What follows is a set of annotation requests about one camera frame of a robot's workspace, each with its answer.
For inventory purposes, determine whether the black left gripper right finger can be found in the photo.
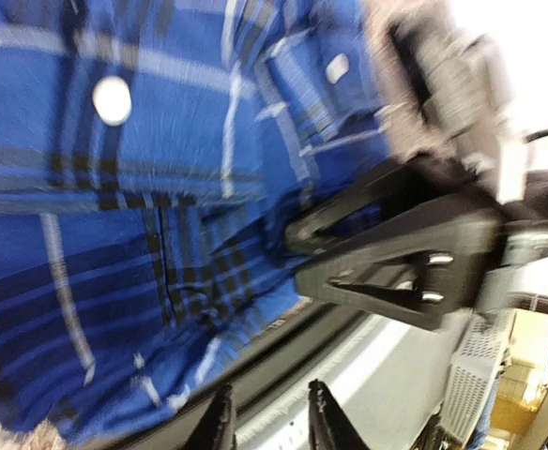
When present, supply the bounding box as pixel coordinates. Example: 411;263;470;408
308;379;369;450

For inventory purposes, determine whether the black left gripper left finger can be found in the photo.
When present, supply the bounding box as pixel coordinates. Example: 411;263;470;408
193;384;236;450

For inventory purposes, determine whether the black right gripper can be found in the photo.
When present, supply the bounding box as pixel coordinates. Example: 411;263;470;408
284;158;503;330

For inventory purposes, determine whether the blue plaid long sleeve shirt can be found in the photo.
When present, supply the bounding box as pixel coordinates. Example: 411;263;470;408
0;1;388;443

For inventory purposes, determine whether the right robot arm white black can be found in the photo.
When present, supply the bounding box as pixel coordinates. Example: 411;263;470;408
285;17;548;330

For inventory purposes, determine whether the white perforated cabinet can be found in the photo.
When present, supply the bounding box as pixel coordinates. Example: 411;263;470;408
440;309;515;444

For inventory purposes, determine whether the black front rail base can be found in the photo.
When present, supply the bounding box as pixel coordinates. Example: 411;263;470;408
160;299;467;450

